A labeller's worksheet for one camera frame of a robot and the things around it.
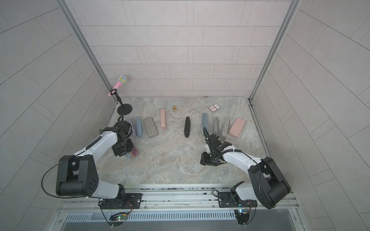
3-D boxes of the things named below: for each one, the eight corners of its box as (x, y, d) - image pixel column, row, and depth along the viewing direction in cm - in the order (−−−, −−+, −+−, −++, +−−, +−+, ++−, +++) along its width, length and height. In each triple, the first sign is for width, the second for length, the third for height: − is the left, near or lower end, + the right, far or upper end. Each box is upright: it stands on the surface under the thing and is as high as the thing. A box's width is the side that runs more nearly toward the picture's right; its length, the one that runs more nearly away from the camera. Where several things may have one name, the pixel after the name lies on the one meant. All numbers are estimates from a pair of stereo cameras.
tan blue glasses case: (139, 138, 95) (136, 134, 91) (137, 121, 104) (135, 117, 100) (143, 137, 96) (141, 133, 92) (141, 121, 104) (139, 117, 101)
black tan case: (184, 138, 96) (184, 134, 93) (185, 120, 106) (184, 116, 102) (190, 138, 96) (190, 134, 93) (190, 120, 106) (190, 116, 102)
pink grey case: (161, 131, 99) (160, 126, 95) (162, 114, 109) (160, 109, 104) (166, 131, 100) (165, 126, 95) (166, 114, 109) (165, 109, 104)
